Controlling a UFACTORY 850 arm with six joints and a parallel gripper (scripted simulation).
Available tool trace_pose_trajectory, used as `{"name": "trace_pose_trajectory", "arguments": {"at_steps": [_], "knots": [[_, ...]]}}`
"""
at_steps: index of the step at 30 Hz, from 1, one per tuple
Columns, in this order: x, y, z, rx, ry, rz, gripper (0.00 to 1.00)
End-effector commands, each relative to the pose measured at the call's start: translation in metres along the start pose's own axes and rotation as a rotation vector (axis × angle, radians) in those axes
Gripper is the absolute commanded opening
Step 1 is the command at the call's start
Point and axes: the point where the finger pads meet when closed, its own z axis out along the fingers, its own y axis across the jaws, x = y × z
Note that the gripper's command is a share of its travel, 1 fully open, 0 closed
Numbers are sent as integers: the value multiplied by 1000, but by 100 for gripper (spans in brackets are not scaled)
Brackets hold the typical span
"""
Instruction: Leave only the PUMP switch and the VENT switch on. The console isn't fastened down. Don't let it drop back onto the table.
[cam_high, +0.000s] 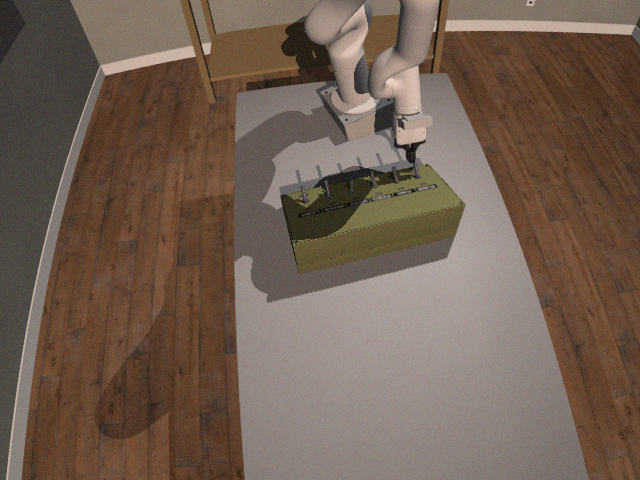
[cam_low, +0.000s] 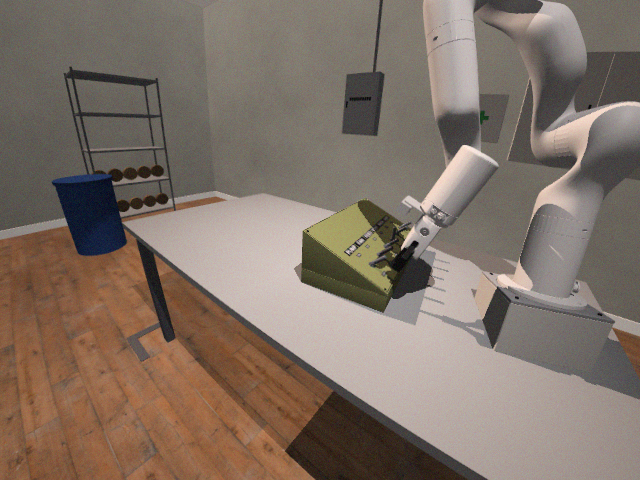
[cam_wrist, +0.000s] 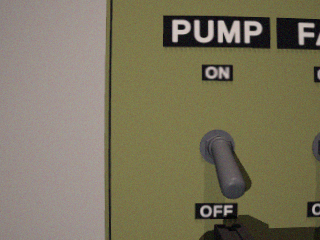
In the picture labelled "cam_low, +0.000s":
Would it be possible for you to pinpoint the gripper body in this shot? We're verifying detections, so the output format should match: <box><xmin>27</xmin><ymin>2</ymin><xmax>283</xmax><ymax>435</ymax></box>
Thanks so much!
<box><xmin>401</xmin><ymin>214</ymin><xmax>449</xmax><ymax>260</ymax></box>

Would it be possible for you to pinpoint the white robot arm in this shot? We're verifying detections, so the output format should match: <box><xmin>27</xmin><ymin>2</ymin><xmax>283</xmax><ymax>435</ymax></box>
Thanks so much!
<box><xmin>395</xmin><ymin>0</ymin><xmax>640</xmax><ymax>310</ymax></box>

